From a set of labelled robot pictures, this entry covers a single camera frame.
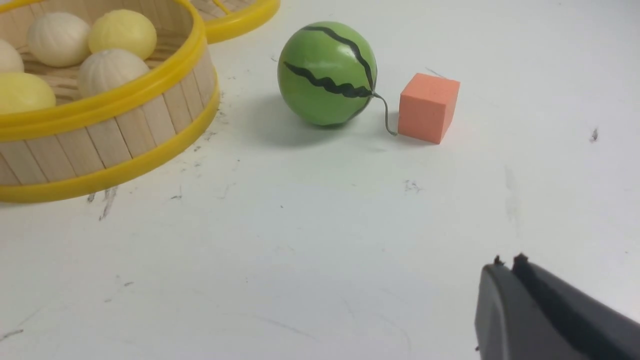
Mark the orange foam cube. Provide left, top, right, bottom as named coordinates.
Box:
left=397, top=73, right=461, bottom=144

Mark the yellow bun front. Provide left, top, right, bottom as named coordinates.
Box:
left=0, top=72, right=57, bottom=115

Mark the yellow-rimmed woven steamer lid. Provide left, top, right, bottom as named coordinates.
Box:
left=190, top=0, right=281, bottom=44

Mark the white bun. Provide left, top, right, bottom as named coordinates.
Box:
left=77, top=48, right=150, bottom=98
left=26, top=12, right=91, bottom=68
left=0, top=39, right=25, bottom=73

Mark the green toy watermelon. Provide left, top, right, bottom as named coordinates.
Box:
left=277, top=21, right=380, bottom=126

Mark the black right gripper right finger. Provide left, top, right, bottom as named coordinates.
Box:
left=511, top=253, right=639, bottom=360

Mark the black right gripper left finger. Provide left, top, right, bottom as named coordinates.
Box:
left=474, top=256, right=581, bottom=360

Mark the yellow bun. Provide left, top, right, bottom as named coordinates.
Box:
left=0, top=72, right=57, bottom=115
left=87, top=9, right=158, bottom=60

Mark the yellow-rimmed bamboo steamer tray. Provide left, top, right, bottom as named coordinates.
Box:
left=1, top=0, right=220, bottom=203

